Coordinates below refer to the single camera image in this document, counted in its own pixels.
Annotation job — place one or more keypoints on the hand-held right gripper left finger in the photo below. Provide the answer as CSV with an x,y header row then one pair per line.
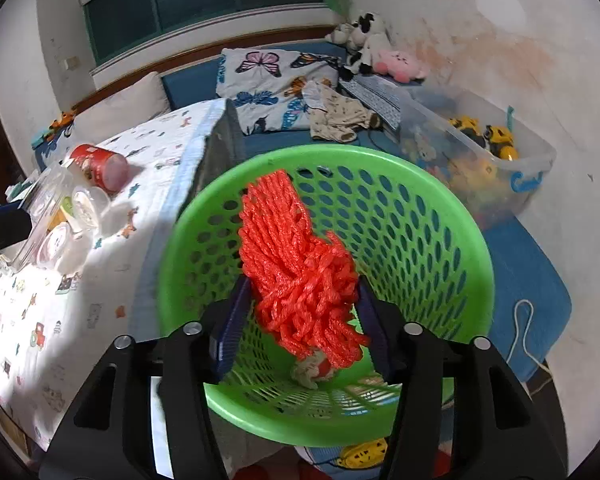
x,y
232,330

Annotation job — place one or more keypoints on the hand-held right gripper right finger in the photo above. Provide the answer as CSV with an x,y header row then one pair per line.
x,y
372,330

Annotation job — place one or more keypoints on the orange mesh net bag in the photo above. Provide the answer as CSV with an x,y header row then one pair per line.
x,y
290,255

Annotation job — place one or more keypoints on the green plastic basket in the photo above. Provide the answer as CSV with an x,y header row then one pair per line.
x,y
430,240

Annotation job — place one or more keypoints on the red snack cup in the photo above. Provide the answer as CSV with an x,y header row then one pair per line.
x,y
97,165

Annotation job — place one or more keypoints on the clear plastic box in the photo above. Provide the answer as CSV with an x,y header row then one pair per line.
x,y
42,195

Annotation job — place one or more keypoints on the clear plastic cup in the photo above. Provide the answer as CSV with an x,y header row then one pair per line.
x,y
55,245
87,207

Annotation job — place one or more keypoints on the printed blanket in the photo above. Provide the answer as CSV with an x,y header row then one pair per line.
x,y
105,280

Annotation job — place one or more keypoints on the orange and green toys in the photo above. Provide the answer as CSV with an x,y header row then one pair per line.
x,y
61,121

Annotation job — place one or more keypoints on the yellow spotted toy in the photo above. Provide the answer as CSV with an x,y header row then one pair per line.
x,y
362,454

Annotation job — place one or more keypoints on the blue floor mat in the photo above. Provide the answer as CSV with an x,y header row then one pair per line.
x,y
530,295

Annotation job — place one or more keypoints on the beige pillow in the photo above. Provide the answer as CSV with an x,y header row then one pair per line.
x,y
125,105

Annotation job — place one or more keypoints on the dark grey cloth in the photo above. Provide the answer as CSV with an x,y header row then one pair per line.
x,y
222,150

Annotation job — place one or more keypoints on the clear plastic storage bin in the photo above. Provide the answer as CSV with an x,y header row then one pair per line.
x,y
480,180

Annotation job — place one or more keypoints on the beige patterned garment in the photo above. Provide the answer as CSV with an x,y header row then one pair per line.
x,y
337,115

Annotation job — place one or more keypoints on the yellow toy vehicle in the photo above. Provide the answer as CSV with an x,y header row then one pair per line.
x,y
501,142
466,125

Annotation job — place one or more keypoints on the blue striped cloth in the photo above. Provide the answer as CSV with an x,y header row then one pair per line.
x,y
375,97

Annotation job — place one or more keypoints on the butterfly print pillow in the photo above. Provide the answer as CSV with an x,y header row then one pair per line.
x,y
270,85

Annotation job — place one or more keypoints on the wooden bed headboard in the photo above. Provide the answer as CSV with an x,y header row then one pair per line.
x,y
180,52

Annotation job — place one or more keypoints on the pink plush toy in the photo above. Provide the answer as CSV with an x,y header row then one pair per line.
x,y
400,64

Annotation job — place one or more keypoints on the black and white cow plush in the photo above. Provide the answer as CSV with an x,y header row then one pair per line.
x,y
372,40

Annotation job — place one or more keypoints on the window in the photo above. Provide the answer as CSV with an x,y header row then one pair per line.
x,y
195,5

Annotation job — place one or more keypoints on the grey and white plush toy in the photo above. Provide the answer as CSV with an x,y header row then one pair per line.
x,y
342,35

